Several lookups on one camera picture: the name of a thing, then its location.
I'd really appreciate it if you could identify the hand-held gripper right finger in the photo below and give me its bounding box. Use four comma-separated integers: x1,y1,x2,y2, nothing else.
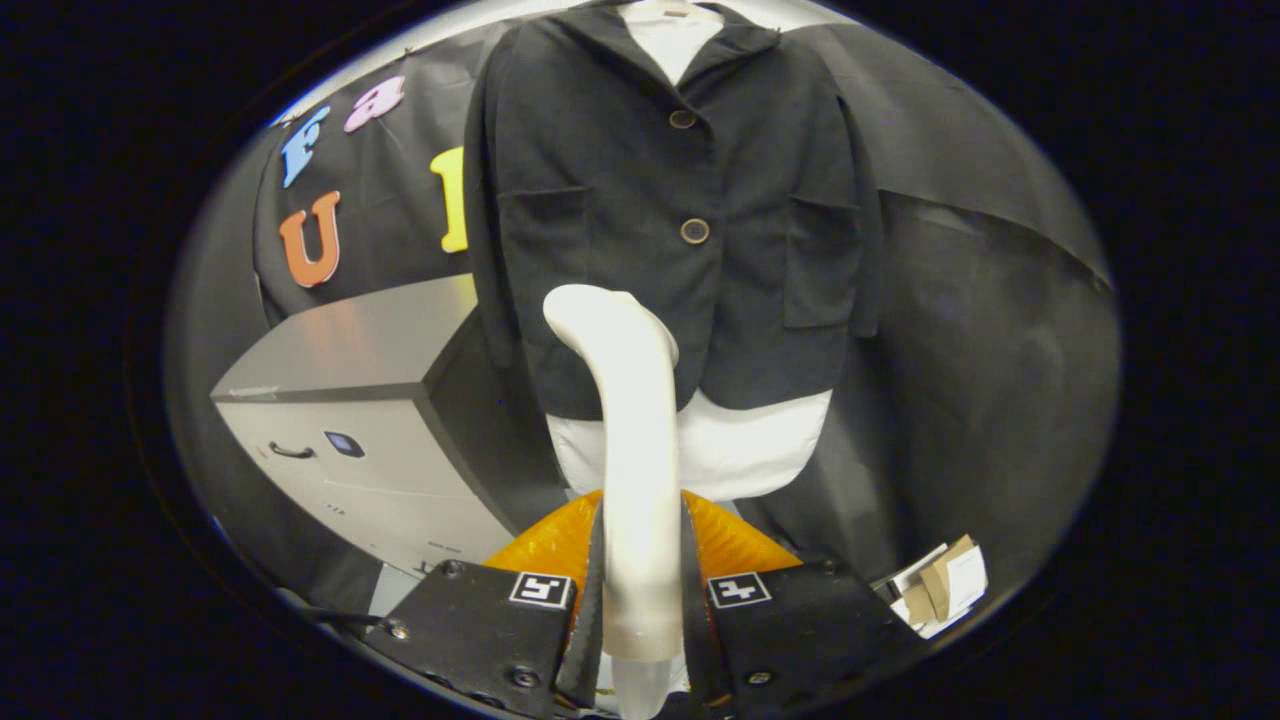
680,490,921,716

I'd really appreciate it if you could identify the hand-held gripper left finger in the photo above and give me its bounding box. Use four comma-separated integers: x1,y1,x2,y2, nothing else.
365,490,607,719

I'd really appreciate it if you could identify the white garment steamer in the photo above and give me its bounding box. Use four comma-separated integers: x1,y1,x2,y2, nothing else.
543,284,691,720

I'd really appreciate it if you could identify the black blazer jacket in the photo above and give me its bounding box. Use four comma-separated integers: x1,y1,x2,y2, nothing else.
463,0,883,421

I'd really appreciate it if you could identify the white mannequin torso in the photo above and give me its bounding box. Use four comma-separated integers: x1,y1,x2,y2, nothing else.
546,0,833,501

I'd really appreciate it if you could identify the grey cabinet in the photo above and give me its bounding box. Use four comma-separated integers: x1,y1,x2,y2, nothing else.
210,273,571,581

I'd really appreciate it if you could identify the black backdrop cloth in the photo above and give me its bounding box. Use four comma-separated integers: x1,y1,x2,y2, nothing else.
165,20,1121,621

